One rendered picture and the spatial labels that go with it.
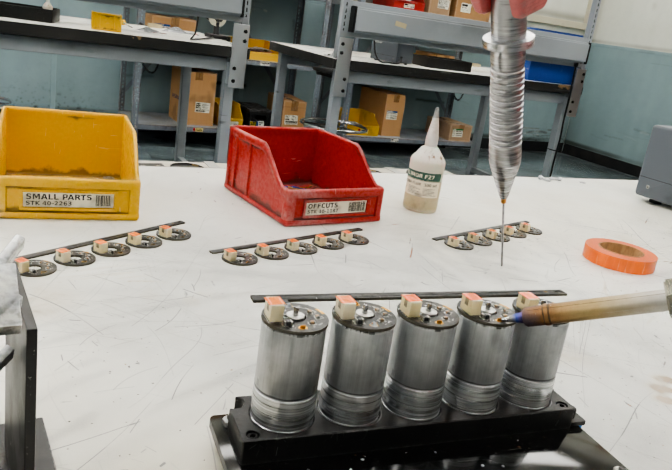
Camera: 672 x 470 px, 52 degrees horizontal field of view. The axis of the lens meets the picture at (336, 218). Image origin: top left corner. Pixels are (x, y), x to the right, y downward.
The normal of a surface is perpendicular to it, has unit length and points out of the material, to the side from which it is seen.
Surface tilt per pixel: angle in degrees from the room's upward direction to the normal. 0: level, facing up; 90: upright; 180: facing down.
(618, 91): 90
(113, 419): 0
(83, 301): 0
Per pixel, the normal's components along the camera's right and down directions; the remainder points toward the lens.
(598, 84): -0.88, 0.00
